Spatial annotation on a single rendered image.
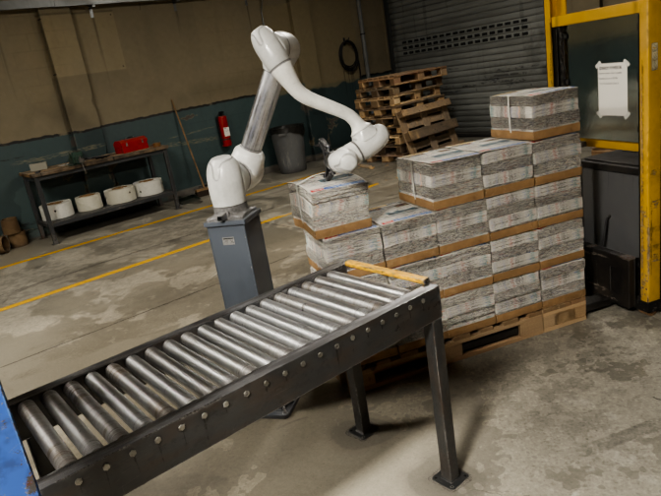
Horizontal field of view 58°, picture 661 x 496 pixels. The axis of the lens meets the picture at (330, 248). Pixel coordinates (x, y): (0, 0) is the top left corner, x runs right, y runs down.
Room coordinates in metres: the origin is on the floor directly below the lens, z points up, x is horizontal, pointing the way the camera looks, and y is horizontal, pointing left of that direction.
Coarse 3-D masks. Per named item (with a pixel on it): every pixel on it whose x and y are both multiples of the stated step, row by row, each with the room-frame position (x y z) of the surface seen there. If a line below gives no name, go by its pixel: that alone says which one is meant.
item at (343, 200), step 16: (352, 176) 2.80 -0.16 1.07; (304, 192) 2.71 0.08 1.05; (320, 192) 2.63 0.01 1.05; (336, 192) 2.65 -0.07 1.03; (352, 192) 2.68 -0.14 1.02; (304, 208) 2.74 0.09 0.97; (320, 208) 2.64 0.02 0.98; (336, 208) 2.66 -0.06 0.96; (352, 208) 2.69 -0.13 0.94; (368, 208) 2.71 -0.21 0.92; (320, 224) 2.64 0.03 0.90; (336, 224) 2.67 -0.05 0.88
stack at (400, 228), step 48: (528, 192) 2.95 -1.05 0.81; (336, 240) 2.66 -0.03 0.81; (384, 240) 2.73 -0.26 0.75; (432, 240) 2.79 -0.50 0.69; (528, 240) 2.94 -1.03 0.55; (480, 288) 2.86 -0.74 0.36; (528, 288) 2.94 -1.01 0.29; (480, 336) 2.85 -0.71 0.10; (528, 336) 2.93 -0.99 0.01; (384, 384) 2.69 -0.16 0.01
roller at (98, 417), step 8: (72, 384) 1.62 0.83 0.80; (80, 384) 1.64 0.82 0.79; (64, 392) 1.62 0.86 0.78; (72, 392) 1.58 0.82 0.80; (80, 392) 1.57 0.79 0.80; (88, 392) 1.58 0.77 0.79; (72, 400) 1.56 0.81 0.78; (80, 400) 1.52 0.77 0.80; (88, 400) 1.51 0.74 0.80; (80, 408) 1.50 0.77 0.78; (88, 408) 1.47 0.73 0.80; (96, 408) 1.45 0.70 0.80; (88, 416) 1.44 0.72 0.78; (96, 416) 1.41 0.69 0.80; (104, 416) 1.40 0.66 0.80; (96, 424) 1.39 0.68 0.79; (104, 424) 1.36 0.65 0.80; (112, 424) 1.35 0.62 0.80; (104, 432) 1.34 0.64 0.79; (112, 432) 1.32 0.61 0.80; (120, 432) 1.31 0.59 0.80; (112, 440) 1.30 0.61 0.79
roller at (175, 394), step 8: (128, 360) 1.74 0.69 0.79; (136, 360) 1.72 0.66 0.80; (144, 360) 1.72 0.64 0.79; (128, 368) 1.73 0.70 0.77; (136, 368) 1.68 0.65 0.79; (144, 368) 1.65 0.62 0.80; (152, 368) 1.65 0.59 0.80; (144, 376) 1.63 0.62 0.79; (152, 376) 1.59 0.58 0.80; (160, 376) 1.58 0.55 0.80; (152, 384) 1.57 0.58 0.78; (160, 384) 1.54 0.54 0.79; (168, 384) 1.52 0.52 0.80; (176, 384) 1.52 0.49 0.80; (160, 392) 1.53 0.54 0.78; (168, 392) 1.49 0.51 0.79; (176, 392) 1.47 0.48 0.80; (184, 392) 1.46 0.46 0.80; (168, 400) 1.49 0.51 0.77; (176, 400) 1.45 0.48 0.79; (184, 400) 1.42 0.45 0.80; (192, 400) 1.41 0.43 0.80
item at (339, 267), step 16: (320, 272) 2.27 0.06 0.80; (288, 288) 2.15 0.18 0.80; (240, 304) 2.06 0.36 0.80; (256, 304) 2.06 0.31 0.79; (208, 320) 1.96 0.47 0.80; (176, 336) 1.87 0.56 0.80; (128, 352) 1.79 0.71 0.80; (144, 352) 1.79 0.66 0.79; (96, 368) 1.71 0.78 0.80; (48, 384) 1.65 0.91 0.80; (64, 384) 1.64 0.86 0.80; (112, 384) 1.72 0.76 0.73; (144, 384) 1.78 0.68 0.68; (16, 400) 1.58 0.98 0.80; (32, 400) 1.59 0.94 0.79; (64, 400) 1.63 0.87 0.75; (96, 400) 1.69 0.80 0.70; (16, 416) 1.55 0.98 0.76; (48, 416) 1.60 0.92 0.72
